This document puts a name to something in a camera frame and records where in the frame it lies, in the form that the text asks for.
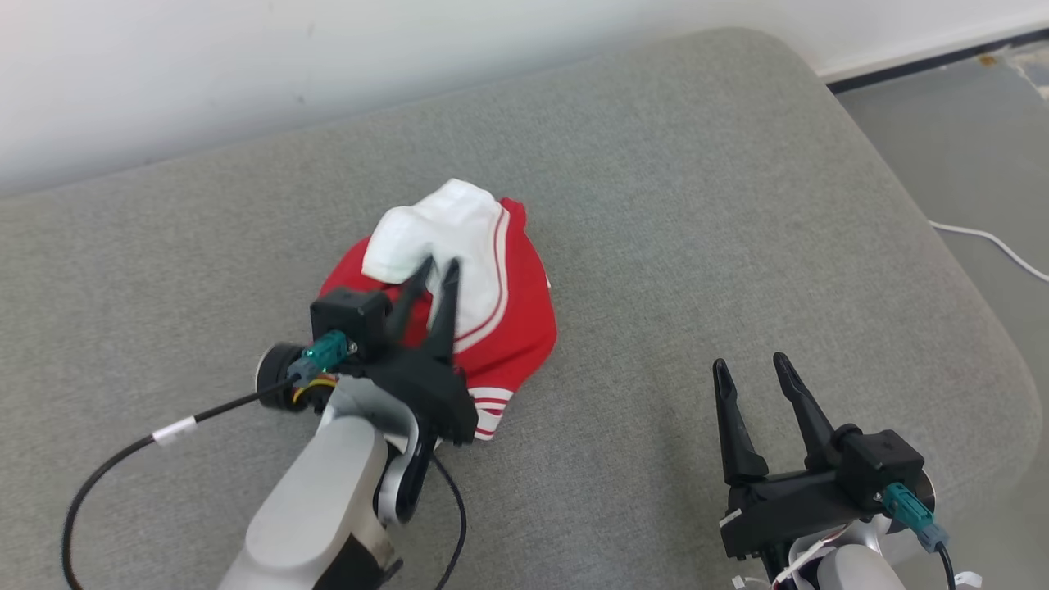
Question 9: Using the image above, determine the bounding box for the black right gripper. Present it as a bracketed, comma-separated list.
[712, 352, 871, 563]

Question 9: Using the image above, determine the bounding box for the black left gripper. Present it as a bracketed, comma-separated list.
[361, 256, 479, 444]

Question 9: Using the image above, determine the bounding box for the red Bulls basketball jersey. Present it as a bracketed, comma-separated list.
[318, 179, 559, 442]

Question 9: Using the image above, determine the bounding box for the grey fabric sofa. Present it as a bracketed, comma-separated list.
[0, 27, 1042, 590]

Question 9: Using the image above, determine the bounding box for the black cable with teal plug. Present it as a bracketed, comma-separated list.
[61, 330, 353, 590]
[883, 483, 958, 590]

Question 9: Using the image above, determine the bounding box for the thin black cable loop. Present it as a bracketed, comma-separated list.
[426, 451, 469, 590]

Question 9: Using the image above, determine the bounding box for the white floor cable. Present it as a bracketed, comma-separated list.
[929, 220, 1049, 284]

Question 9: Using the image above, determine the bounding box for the black wall baseboard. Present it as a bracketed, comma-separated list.
[826, 29, 1049, 93]

